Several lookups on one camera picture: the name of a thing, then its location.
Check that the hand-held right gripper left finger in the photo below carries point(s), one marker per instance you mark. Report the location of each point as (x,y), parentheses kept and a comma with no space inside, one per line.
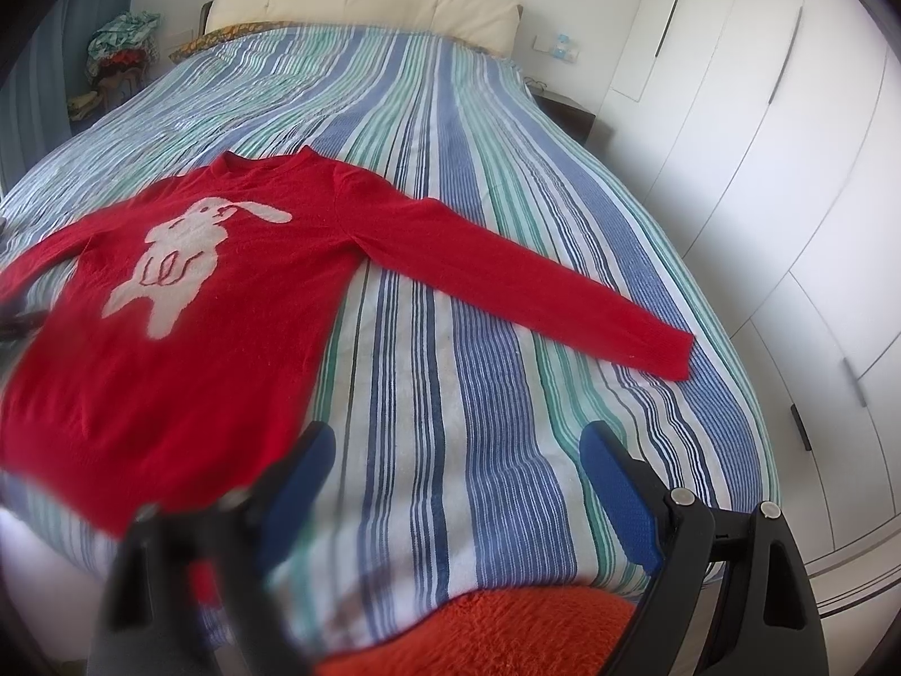
(303,486)

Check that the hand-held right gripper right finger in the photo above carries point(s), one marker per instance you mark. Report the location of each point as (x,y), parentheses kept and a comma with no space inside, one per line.
(626,507)

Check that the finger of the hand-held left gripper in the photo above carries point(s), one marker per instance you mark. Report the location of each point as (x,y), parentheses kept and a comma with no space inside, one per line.
(17,318)

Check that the red sweater with white rabbit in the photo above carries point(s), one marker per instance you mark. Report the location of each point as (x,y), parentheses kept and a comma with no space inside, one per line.
(176,380)

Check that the pile of colourful clothes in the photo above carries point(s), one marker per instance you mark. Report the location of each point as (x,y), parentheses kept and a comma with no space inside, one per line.
(120,49)

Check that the person's orange fluffy clothing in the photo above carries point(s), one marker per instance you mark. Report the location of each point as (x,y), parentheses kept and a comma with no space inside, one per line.
(493,634)

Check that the blue green striped bedspread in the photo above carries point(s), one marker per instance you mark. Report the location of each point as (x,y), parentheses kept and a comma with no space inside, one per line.
(457,366)

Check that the blue curtain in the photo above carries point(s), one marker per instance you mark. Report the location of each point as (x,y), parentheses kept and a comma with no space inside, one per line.
(42,84)

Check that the white bed base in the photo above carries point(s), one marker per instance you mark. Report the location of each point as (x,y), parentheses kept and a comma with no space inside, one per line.
(42,577)

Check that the yellow patterned pillow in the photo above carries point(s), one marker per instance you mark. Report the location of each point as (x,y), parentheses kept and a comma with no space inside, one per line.
(225,39)

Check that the white wardrobe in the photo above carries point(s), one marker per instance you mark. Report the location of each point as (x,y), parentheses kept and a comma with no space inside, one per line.
(774,155)

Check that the dark nightstand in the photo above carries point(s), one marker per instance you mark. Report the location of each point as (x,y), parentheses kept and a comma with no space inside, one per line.
(574,116)

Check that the cream padded headboard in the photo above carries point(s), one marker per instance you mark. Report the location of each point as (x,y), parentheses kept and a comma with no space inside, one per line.
(366,7)

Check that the white wall socket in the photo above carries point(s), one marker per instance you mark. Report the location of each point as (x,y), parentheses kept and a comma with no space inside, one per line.
(559,46)

